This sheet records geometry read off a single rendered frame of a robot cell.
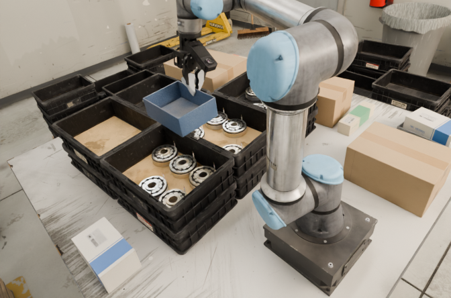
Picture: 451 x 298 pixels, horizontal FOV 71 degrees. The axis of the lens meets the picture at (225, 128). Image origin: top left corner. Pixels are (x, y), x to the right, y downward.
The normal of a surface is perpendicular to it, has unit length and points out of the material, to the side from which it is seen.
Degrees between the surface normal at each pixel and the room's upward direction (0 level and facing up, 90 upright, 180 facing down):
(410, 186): 90
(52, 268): 0
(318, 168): 6
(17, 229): 0
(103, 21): 90
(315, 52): 59
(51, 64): 90
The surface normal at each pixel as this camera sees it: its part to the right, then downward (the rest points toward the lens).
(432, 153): -0.09, -0.81
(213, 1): 0.47, 0.44
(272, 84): -0.87, 0.25
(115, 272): 0.71, 0.36
